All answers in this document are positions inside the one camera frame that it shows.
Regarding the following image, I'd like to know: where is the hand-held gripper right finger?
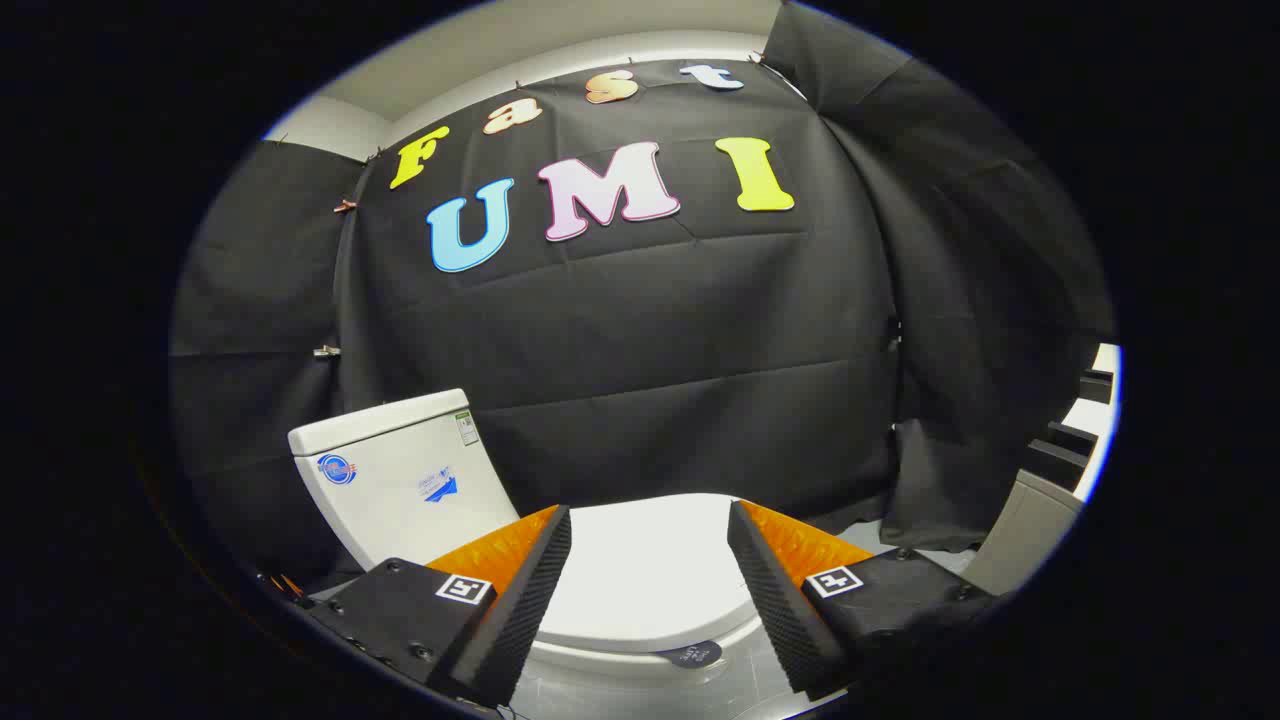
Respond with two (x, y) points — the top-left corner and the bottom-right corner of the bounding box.
(727, 499), (1001, 701)

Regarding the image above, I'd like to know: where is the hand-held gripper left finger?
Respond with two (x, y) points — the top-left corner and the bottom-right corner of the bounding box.
(305, 504), (573, 709)

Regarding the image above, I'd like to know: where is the white toilet lid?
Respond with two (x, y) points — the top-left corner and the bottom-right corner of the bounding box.
(535, 493), (771, 654)

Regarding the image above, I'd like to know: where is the white ceramic toilet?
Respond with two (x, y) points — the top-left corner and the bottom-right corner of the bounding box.
(288, 388), (801, 720)

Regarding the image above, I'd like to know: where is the black backdrop cloth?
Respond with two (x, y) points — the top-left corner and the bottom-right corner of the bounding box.
(168, 2), (1117, 593)

